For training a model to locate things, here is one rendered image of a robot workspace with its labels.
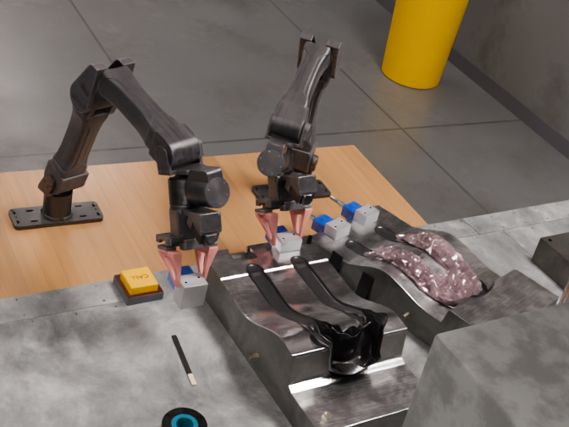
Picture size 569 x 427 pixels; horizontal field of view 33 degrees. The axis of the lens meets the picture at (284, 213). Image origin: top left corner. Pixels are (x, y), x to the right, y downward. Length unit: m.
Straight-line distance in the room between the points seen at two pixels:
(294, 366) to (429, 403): 0.75
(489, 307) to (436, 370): 1.05
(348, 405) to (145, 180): 0.88
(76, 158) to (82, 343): 0.40
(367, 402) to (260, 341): 0.23
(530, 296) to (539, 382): 1.15
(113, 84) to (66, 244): 0.44
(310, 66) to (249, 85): 2.67
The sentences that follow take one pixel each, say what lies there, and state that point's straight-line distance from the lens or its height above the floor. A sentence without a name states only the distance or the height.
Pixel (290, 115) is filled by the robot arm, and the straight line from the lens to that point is 2.03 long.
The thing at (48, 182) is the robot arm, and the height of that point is 0.91.
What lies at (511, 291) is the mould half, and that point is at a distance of 2.14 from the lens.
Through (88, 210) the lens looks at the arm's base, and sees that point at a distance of 2.25.
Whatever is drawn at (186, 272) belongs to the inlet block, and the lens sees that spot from 1.87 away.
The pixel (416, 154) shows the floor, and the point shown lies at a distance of 4.52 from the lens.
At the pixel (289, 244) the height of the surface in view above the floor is 0.91.
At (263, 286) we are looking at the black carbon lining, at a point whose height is 0.88.
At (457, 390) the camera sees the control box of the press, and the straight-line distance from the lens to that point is 1.00.
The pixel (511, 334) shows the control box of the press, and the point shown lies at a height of 1.47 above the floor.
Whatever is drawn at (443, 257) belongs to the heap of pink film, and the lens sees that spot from 2.17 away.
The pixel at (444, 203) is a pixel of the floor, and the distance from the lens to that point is 4.20.
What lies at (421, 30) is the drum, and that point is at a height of 0.32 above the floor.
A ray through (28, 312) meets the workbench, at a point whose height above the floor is 0.80.
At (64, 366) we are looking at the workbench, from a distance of 1.86.
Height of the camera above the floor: 2.08
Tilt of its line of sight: 33 degrees down
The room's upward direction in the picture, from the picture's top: 13 degrees clockwise
